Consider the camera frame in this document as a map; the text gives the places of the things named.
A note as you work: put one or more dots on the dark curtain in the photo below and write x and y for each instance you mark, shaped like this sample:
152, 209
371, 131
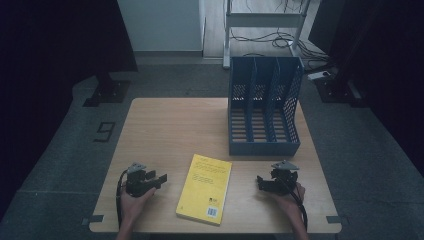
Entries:
50, 50
383, 50

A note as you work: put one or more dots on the white power strip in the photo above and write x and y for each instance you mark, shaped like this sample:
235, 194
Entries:
318, 75

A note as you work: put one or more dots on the white metal desk frame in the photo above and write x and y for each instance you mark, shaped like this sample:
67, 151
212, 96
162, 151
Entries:
263, 19

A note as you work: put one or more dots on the grey tape piece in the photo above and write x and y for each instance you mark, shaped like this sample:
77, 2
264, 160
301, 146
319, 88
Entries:
335, 219
95, 219

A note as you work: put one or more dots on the person's right hand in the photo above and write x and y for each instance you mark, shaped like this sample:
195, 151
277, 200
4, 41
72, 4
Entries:
291, 203

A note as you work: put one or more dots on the person's left hand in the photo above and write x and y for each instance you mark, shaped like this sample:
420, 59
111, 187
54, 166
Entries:
133, 206

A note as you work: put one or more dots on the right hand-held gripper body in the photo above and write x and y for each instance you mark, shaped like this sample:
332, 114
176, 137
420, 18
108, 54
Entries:
283, 180

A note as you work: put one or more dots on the black stand base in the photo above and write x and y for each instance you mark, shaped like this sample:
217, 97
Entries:
336, 90
108, 91

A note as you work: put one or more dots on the blue file rack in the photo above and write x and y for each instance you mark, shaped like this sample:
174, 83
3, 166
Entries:
263, 146

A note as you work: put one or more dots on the yellow book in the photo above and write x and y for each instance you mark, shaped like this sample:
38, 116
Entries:
205, 188

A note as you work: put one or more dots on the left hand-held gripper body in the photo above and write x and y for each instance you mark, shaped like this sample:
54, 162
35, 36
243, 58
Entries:
135, 183

